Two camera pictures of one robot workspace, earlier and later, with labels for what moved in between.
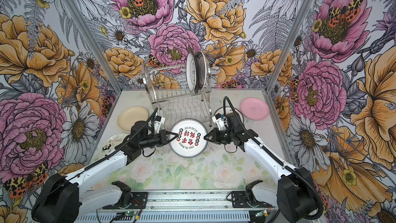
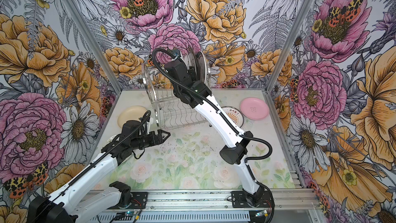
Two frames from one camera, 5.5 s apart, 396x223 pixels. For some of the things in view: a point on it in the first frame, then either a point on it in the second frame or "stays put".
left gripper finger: [168, 140] -> [157, 139]
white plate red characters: [190, 142] -> [189, 60]
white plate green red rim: [201, 70] stays put
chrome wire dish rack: [170, 95] stays put
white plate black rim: [191, 72] stays put
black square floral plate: [197, 73] stays put
